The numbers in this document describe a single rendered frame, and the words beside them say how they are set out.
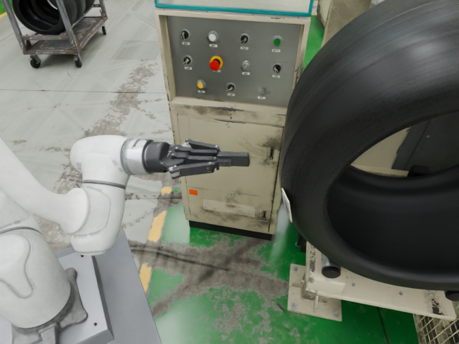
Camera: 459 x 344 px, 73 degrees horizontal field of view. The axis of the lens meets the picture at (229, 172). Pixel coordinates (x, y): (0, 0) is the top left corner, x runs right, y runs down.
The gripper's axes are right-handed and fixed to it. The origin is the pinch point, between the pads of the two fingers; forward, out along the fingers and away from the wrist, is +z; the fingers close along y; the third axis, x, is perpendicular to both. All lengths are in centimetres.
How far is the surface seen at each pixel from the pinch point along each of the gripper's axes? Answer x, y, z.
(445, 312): 40, -9, 51
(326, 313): 117, 22, 29
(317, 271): 29.9, -8.0, 19.8
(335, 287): 32.9, -10.3, 24.4
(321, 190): -4.1, -12.9, 18.8
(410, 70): -24.5, -10.7, 28.7
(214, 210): 87, 59, -34
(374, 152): 18.1, 26.8, 35.7
